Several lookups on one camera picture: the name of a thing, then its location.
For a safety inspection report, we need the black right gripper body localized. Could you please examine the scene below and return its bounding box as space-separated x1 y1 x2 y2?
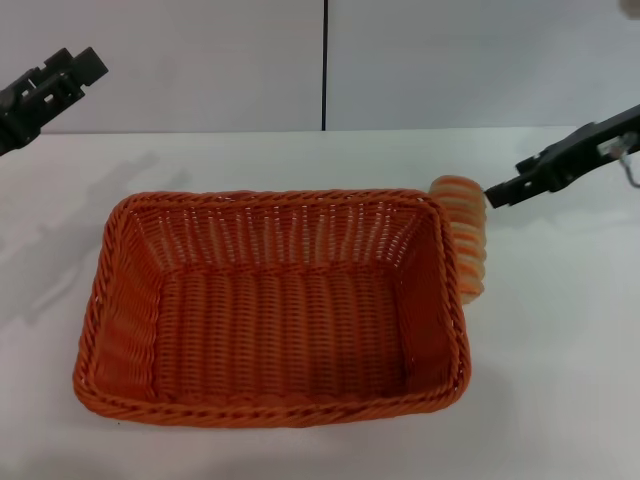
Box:
547 103 640 194

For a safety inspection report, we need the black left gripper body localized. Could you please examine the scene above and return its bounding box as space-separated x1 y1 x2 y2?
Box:
0 67 81 156

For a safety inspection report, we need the orange woven plastic basket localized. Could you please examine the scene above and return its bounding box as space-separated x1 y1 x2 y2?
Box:
71 188 472 430

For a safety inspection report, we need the orange striped bread roll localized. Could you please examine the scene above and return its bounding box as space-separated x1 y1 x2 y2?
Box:
428 174 489 306

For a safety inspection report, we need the thin gripper cable with connector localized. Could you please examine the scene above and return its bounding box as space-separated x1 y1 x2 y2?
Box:
598 134 640 190

